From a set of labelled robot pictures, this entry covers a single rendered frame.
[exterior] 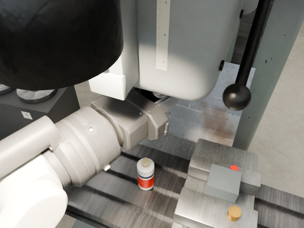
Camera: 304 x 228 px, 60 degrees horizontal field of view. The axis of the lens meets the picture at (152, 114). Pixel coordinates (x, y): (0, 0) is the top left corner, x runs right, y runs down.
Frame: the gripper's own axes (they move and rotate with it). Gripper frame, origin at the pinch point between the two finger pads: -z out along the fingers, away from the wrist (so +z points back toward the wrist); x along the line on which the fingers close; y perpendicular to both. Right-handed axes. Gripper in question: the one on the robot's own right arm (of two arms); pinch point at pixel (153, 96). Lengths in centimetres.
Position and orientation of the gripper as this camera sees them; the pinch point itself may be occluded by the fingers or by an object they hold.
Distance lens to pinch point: 43.5
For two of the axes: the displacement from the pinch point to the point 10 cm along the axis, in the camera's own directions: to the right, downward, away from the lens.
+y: -0.1, 7.1, 7.1
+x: -7.2, -5.0, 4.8
